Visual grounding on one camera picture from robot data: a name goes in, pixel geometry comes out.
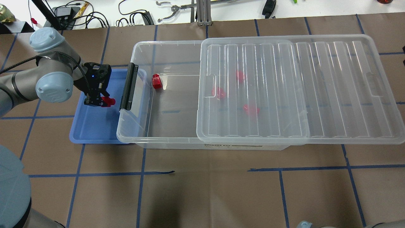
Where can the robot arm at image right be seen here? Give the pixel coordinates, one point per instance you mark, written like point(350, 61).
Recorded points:
point(58, 70)

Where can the black power adapter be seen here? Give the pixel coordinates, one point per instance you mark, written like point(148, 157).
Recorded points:
point(64, 11)

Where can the red block bottom right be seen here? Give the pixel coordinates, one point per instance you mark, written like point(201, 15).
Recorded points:
point(157, 82)

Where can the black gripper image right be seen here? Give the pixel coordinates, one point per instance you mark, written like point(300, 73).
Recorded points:
point(92, 88)

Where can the blue plastic tray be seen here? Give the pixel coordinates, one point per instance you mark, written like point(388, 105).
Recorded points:
point(97, 125)

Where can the clear plastic storage box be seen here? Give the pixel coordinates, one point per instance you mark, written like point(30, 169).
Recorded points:
point(172, 110)

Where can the clear plastic box lid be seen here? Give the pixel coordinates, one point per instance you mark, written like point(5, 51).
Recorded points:
point(311, 89)

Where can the black monitor stand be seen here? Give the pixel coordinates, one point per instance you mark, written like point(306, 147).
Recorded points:
point(51, 19)

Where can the aluminium frame post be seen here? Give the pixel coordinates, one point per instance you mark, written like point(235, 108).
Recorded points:
point(203, 11)

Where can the red block moved to tray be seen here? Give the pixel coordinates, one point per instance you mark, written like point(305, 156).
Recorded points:
point(107, 102)

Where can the red block bottom left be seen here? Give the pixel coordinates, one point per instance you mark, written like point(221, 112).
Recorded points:
point(240, 77)

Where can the red block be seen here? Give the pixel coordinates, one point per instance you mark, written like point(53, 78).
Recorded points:
point(157, 82)
point(251, 111)
point(240, 77)
point(218, 93)

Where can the red block upper left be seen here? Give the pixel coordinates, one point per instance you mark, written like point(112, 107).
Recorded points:
point(251, 111)

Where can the metal clamp tool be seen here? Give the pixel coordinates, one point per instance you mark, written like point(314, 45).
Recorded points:
point(176, 8)

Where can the red block centre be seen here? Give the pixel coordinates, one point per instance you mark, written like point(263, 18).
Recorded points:
point(218, 93)

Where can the black box latch handle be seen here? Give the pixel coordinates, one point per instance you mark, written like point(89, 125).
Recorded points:
point(129, 86)

